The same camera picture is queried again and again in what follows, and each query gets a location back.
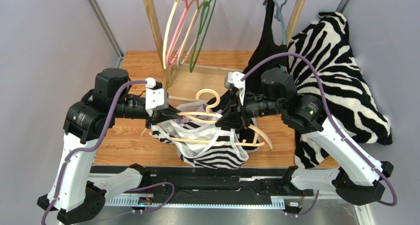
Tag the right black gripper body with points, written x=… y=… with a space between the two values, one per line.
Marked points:
x=235 y=107

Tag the mauve pink tank top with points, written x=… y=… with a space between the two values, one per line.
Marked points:
x=185 y=118

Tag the striped tank top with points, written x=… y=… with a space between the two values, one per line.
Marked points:
x=202 y=145

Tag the grey blue hanger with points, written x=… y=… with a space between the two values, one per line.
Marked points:
x=279 y=16

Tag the white plastic basket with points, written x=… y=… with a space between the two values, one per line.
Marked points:
x=242 y=135

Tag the wooden clothes rack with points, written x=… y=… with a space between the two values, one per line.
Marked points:
x=182 y=85

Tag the light pink hanger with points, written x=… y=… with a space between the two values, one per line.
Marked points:
x=185 y=56

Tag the green hanger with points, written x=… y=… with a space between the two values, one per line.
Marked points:
x=205 y=20

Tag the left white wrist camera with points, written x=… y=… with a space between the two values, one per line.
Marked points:
x=156 y=99

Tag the cream hanger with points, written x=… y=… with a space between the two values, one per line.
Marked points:
x=168 y=43

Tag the zebra print blanket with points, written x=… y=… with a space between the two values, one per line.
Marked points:
x=325 y=43

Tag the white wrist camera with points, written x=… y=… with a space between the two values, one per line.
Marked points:
x=235 y=79
x=156 y=99

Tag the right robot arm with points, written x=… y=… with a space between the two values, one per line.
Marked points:
x=357 y=180

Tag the beige wooden hanger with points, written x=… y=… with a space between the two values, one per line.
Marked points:
x=207 y=117

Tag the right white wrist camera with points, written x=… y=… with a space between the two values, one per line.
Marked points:
x=235 y=79

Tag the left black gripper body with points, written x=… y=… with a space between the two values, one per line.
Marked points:
x=153 y=119

